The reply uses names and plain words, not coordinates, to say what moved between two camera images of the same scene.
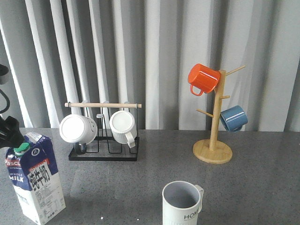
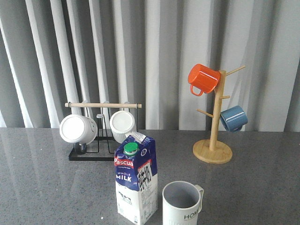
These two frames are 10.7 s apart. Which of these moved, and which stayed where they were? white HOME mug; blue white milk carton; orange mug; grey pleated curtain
Moved: blue white milk carton
Stayed: grey pleated curtain; orange mug; white HOME mug
